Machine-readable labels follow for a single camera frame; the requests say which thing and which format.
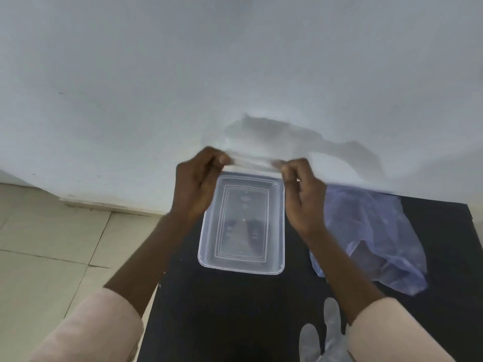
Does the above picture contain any person's right hand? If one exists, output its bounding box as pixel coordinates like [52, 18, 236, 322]
[279, 158, 328, 239]

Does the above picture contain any person's left hand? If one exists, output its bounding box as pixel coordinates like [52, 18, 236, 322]
[171, 146, 233, 225]

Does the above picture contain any thin clear plastic sheet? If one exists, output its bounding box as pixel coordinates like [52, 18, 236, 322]
[221, 149, 289, 177]

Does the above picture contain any person's right forearm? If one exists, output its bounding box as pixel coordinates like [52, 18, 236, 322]
[301, 225, 458, 362]

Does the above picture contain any person's left forearm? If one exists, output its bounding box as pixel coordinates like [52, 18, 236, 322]
[28, 212, 206, 362]

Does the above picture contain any clear plastic food container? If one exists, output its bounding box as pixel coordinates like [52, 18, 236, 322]
[198, 172, 286, 276]

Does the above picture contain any bluish translucent plastic bag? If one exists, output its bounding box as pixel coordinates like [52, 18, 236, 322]
[309, 184, 429, 297]

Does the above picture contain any clear disposable plastic glove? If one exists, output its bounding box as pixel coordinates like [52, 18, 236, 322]
[298, 297, 354, 362]

